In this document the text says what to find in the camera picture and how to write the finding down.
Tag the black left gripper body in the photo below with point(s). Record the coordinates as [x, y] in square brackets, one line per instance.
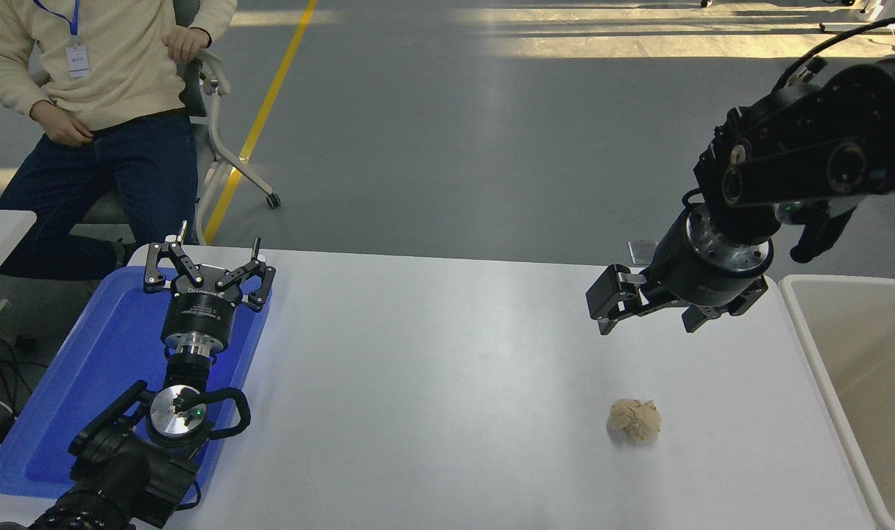
[197, 309]

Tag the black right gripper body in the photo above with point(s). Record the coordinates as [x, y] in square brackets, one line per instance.
[687, 276]

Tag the tan paper ball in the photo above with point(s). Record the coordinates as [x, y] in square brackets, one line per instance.
[634, 421]

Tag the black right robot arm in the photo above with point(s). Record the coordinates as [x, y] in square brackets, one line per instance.
[801, 147]

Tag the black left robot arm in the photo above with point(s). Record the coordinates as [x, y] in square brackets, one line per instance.
[116, 471]

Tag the person's right hand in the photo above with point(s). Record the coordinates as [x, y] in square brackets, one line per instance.
[66, 129]

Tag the person's left hand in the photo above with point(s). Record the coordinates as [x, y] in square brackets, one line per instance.
[186, 43]

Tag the metal floor plate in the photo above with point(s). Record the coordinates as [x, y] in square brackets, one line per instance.
[639, 254]

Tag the blue plastic tray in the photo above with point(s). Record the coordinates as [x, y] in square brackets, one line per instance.
[87, 353]

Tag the white office chair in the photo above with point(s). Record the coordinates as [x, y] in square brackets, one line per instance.
[223, 154]

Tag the large pale bin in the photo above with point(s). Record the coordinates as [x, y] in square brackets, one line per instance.
[860, 346]

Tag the person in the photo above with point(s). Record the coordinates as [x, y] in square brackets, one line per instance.
[116, 73]

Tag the black power plug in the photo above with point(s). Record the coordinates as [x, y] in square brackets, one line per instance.
[1, 430]

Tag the white name badge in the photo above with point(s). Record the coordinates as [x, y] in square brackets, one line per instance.
[77, 62]

